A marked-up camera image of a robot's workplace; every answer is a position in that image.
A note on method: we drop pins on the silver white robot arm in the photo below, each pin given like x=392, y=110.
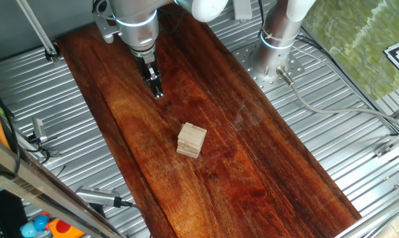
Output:
x=138, y=29

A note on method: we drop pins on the silver support pole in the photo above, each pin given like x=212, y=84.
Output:
x=34, y=23

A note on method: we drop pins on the silver depth camera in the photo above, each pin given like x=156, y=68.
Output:
x=39, y=129
x=97, y=195

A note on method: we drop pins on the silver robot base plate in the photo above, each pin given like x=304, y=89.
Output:
x=268, y=84

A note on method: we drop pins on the orange emergency stop box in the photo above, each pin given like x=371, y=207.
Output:
x=62, y=228

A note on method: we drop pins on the metal frame beam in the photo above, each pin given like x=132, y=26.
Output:
x=37, y=188

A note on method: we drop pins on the white power strip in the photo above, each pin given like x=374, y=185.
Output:
x=243, y=10

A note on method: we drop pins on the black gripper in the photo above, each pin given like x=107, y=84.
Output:
x=148, y=67

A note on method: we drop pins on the black pole clamp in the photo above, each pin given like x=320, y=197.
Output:
x=52, y=54

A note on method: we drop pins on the black device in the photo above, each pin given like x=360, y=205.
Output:
x=11, y=211

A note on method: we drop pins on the green marbled panel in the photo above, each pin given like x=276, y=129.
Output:
x=351, y=33

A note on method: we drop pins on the reddish brown wooden board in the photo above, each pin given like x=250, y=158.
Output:
x=252, y=165

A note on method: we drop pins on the blue plastic toy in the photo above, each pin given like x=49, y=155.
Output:
x=41, y=223

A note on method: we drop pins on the silver camera mounting bracket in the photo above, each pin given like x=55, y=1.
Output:
x=107, y=29

